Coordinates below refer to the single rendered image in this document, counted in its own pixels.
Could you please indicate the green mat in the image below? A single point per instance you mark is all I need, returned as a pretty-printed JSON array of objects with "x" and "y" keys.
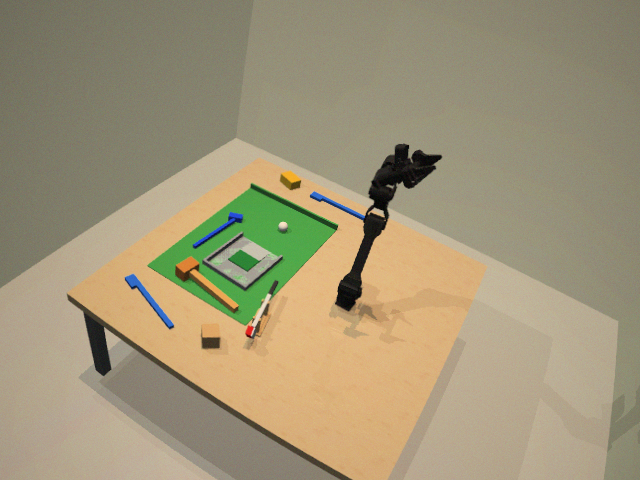
[{"x": 261, "y": 217}]

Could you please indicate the red putter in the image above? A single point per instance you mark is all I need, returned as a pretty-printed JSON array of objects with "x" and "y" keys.
[{"x": 251, "y": 331}]

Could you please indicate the orange-yellow block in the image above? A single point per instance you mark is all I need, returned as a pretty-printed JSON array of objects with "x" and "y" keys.
[{"x": 290, "y": 180}]

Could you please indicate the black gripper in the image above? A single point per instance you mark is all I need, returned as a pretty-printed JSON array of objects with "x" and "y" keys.
[{"x": 414, "y": 171}]

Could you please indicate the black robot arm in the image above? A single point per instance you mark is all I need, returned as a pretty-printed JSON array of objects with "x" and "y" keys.
[{"x": 349, "y": 289}]

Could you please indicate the tan cube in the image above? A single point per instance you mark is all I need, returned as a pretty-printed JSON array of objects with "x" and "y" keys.
[{"x": 210, "y": 336}]

